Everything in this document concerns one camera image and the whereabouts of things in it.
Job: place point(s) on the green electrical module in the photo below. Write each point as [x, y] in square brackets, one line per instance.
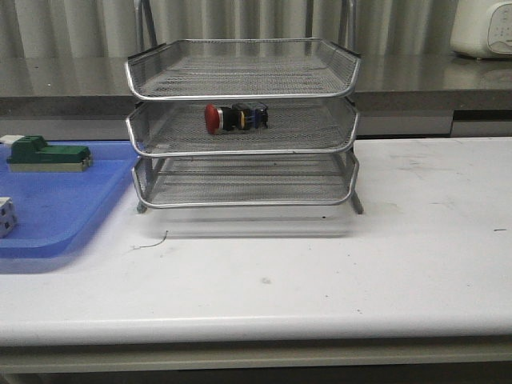
[35, 154]

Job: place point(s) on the mesh tray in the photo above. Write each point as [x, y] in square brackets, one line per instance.
[209, 69]
[252, 180]
[295, 126]

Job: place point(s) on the red emergency stop button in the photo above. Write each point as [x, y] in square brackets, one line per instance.
[241, 116]

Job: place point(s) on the white circuit breaker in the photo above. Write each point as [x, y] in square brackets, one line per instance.
[8, 217]

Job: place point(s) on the grey back counter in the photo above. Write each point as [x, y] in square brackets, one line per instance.
[397, 95]

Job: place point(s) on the white appliance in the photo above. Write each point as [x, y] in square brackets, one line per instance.
[482, 29]

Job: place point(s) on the thin wire scrap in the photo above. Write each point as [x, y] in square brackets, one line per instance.
[162, 239]

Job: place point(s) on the blue plastic tray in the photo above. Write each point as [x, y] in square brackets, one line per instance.
[54, 209]

